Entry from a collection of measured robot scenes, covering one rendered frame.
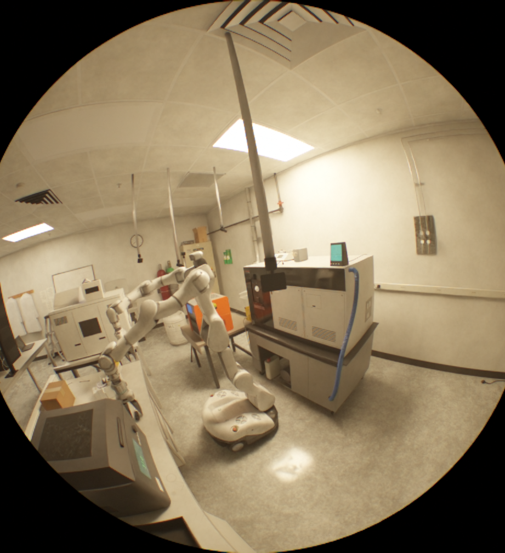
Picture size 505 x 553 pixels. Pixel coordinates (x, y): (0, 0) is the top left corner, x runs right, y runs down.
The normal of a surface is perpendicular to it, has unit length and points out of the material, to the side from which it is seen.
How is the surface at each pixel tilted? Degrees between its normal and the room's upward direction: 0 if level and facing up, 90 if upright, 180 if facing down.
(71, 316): 90
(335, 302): 90
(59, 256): 90
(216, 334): 90
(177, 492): 0
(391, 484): 0
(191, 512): 0
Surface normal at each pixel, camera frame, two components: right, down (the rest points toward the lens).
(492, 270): -0.79, 0.22
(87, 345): 0.60, 0.04
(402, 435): -0.15, -0.98
